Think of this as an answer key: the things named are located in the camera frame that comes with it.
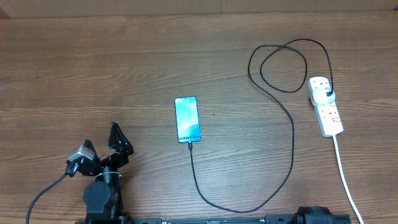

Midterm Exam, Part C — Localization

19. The white power strip cord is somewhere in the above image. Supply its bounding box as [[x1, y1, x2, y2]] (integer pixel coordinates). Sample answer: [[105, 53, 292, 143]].
[[331, 134, 364, 224]]

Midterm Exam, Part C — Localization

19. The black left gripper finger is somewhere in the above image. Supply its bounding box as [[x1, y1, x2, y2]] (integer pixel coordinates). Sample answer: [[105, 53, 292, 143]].
[[108, 122, 134, 156], [84, 139, 100, 164]]

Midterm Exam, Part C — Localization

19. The white power strip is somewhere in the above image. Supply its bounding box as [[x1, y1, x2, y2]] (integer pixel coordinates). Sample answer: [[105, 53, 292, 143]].
[[308, 77, 343, 137]]

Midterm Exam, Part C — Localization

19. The black charger cable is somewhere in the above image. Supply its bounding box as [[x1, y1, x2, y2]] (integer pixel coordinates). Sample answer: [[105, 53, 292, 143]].
[[187, 38, 335, 214]]

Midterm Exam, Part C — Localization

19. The blue Galaxy smartphone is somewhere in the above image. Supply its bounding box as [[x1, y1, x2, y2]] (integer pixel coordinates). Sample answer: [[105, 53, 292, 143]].
[[174, 96, 201, 144]]

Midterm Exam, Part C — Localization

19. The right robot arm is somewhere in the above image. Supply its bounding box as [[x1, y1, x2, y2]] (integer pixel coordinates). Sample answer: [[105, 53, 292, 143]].
[[292, 206, 333, 224]]

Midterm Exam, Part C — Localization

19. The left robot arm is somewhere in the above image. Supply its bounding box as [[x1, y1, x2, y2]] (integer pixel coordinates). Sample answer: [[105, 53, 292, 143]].
[[25, 122, 134, 224]]

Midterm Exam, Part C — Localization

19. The white charger plug adapter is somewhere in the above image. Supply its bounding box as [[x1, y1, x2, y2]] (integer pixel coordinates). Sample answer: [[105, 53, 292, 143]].
[[311, 88, 336, 106]]

